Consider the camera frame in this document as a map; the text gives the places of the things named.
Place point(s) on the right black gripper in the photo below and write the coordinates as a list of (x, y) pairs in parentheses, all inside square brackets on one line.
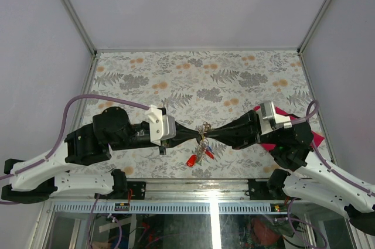
[(239, 133)]

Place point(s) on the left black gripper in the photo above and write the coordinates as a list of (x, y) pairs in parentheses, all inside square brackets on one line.
[(183, 134)]

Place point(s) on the key bunch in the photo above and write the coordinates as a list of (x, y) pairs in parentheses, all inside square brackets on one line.
[(203, 148)]

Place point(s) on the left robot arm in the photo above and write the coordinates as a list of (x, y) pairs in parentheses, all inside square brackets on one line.
[(50, 174)]

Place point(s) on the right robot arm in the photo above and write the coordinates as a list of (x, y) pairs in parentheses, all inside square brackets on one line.
[(303, 173)]

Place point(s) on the floral table mat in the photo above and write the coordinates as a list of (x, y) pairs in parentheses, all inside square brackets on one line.
[(196, 87)]

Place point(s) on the pink cloth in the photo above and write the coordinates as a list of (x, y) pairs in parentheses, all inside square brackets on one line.
[(315, 139)]

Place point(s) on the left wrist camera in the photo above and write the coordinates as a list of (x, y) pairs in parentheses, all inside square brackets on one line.
[(161, 126)]

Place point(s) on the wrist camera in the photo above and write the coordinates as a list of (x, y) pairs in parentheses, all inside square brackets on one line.
[(271, 121), (161, 126)]

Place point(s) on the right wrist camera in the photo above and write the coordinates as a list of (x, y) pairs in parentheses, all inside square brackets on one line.
[(271, 121)]

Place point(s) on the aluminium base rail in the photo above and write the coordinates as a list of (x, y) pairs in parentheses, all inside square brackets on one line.
[(185, 196)]

